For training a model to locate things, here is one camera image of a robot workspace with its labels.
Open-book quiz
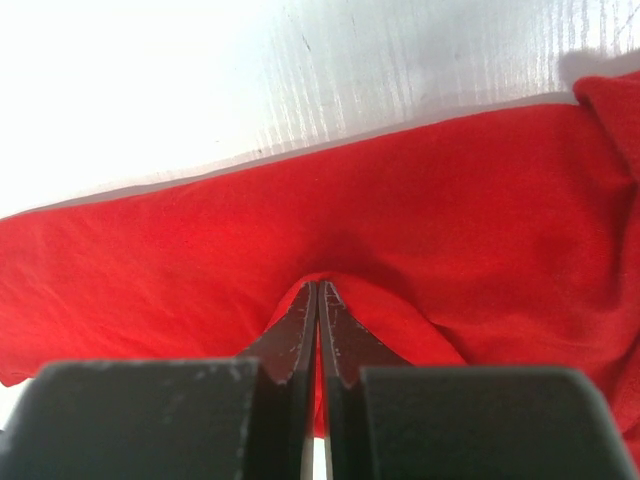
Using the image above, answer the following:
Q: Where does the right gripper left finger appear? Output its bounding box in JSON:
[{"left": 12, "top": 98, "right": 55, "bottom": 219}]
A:
[{"left": 1, "top": 283, "right": 317, "bottom": 479}]

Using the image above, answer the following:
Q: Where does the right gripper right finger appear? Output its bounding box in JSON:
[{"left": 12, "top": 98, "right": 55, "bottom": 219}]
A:
[{"left": 318, "top": 282, "right": 635, "bottom": 479}]

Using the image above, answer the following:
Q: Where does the red t-shirt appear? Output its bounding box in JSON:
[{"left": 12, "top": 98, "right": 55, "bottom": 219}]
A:
[{"left": 1, "top": 73, "right": 639, "bottom": 455}]

